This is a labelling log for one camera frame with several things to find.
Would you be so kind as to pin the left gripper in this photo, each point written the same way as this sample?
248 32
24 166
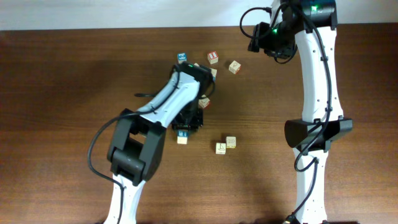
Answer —
188 123

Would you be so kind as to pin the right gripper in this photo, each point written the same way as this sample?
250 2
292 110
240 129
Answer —
254 38

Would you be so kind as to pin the blue-top block with L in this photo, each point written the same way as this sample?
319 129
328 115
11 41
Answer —
182 137

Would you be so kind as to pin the sailboat block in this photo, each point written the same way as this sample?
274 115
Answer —
220 148

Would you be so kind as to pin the yellow-edged block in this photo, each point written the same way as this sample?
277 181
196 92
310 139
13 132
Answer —
230 142

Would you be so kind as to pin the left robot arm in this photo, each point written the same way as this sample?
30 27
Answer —
138 140

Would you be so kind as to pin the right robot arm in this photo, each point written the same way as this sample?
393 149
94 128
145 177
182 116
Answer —
307 28

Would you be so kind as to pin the acorn block with green N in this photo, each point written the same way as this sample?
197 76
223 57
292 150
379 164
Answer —
204 102

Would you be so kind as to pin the block with 8, blue side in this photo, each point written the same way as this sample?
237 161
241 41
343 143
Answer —
214 73

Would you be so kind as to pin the ice cream cone block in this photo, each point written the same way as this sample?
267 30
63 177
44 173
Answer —
234 67

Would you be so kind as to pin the blue-top block with 2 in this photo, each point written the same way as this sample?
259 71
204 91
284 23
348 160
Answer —
181 57

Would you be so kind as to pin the red-top block with I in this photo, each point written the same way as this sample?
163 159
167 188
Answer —
213 57

